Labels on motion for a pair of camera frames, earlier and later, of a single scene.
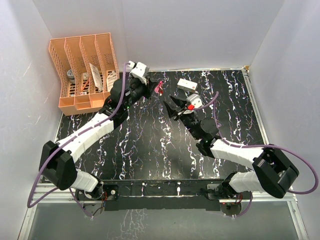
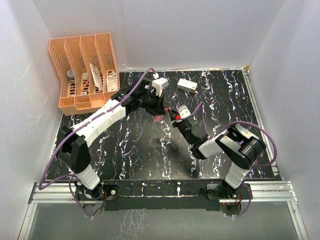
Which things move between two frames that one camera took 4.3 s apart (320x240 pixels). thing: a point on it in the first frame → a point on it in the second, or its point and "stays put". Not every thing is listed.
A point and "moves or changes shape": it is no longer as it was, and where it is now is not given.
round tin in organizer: [70, 74] stays put
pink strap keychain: [159, 89] moves or changes shape
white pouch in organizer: [111, 78] stays put
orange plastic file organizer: [87, 66] stays put
